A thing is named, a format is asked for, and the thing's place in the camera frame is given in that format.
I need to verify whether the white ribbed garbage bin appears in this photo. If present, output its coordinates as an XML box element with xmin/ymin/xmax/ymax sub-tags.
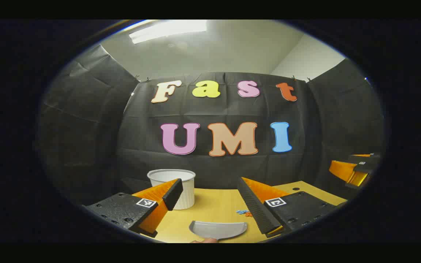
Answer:
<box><xmin>147</xmin><ymin>169</ymin><xmax>196</xmax><ymax>210</ymax></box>

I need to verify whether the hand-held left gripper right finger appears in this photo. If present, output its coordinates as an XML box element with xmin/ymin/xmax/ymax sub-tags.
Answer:
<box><xmin>237</xmin><ymin>177</ymin><xmax>337</xmax><ymax>238</ymax></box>

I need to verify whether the grey plastic dustpan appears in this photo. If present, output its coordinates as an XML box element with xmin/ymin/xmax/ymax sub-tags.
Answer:
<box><xmin>189</xmin><ymin>221</ymin><xmax>248</xmax><ymax>242</ymax></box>

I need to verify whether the wooden desktop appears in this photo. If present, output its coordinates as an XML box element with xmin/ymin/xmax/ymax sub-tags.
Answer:
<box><xmin>141</xmin><ymin>181</ymin><xmax>348</xmax><ymax>243</ymax></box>

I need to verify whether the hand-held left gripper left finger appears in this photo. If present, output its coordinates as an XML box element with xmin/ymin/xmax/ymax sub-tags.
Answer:
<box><xmin>84</xmin><ymin>178</ymin><xmax>183</xmax><ymax>238</ymax></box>

